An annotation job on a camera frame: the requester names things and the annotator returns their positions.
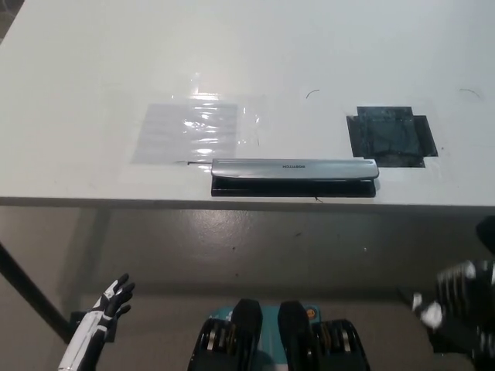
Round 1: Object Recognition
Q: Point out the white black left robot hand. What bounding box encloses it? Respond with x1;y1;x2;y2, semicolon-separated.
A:
56;273;136;371

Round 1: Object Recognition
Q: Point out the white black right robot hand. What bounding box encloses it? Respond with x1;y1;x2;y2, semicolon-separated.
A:
410;259;495;371

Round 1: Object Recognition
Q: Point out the silver black paper hole puncher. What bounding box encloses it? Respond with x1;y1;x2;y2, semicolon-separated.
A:
210;157;379;199

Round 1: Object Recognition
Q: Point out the black slanted table leg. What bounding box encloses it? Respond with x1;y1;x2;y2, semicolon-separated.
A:
0;240;70;344

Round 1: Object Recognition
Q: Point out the black taped square patch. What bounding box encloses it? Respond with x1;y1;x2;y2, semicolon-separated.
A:
346;106;440;169

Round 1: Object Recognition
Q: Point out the clear plastic sleeve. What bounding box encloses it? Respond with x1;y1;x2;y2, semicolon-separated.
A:
131;102;239;165

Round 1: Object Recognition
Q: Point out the clear plastic film sheet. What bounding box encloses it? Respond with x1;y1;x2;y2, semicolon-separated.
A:
119;71;268;186

